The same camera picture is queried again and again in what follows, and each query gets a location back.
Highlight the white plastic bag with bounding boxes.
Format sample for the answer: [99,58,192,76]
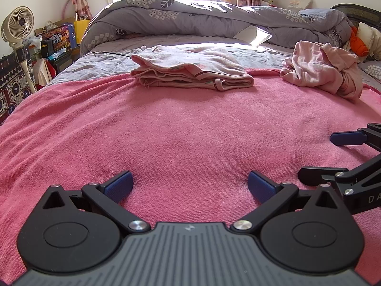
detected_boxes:
[27,34,43,50]

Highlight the blue plastic pack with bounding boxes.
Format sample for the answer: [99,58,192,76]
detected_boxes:
[48,48,68,60]

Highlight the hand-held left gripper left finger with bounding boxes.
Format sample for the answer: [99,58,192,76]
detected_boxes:
[42,170,151,234]

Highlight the pink hula hoop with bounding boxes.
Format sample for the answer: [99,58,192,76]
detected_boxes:
[61,0,93,22]

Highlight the pink strawberry pajama pants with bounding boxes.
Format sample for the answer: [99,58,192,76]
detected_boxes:
[280,40,364,100]

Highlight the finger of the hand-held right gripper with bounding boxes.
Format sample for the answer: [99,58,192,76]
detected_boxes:
[330,122,381,152]
[298,154,381,215]

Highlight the pink blanket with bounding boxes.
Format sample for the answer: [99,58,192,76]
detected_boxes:
[0,68,381,286]

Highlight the patterned cloth covered cabinet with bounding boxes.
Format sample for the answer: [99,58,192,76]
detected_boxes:
[0,52,32,124]

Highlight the black headboard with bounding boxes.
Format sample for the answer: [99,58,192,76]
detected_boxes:
[330,4,381,28]

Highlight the white paper sheet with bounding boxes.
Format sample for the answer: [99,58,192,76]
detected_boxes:
[233,25,272,47]

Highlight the red and white cloth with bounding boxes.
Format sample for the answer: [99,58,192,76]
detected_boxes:
[32,58,58,89]

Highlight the leaf print pillow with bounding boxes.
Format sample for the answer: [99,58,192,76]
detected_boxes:
[358,62,381,82]

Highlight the thin black cable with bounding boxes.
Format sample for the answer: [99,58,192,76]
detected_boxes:
[89,51,133,58]

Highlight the cream cloth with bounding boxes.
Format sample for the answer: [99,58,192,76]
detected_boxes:
[356,22,381,62]

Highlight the folded pale pink garment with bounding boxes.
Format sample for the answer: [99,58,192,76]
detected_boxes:
[131,44,255,91]

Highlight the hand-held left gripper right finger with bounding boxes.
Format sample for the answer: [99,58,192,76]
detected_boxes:
[231,170,340,234]

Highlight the grey bed sheet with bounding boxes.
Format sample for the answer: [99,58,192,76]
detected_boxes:
[48,33,381,90]

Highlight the yellow paper bag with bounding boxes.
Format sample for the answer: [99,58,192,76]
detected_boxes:
[73,19,91,44]

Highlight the grey pillow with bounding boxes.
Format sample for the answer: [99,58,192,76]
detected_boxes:
[298,8,352,22]

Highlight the cream standing fan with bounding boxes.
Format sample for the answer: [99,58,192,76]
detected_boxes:
[1,5,39,93]

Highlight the orange cloth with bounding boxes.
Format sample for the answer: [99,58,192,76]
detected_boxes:
[349,26,370,57]

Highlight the colourful printed box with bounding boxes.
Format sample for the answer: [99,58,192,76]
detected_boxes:
[41,24,78,51]

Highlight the grey floral duvet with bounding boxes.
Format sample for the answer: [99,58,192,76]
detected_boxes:
[80,0,358,57]

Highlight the black storage box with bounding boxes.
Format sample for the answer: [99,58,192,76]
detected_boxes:
[47,50,81,74]

